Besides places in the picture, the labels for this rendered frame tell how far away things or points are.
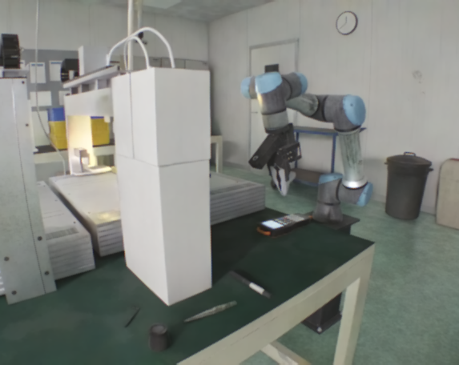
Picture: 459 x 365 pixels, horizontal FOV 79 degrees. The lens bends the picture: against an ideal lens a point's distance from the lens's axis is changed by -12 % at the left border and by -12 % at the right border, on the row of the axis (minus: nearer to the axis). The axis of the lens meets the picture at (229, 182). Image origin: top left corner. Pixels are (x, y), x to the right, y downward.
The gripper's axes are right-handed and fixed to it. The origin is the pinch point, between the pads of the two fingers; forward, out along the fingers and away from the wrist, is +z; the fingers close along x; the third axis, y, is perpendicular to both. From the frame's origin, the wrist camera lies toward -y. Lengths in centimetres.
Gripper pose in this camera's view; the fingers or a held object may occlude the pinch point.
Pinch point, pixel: (283, 191)
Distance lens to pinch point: 99.6
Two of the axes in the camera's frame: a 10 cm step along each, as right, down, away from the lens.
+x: -5.7, -2.0, 8.0
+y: 7.9, -3.8, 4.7
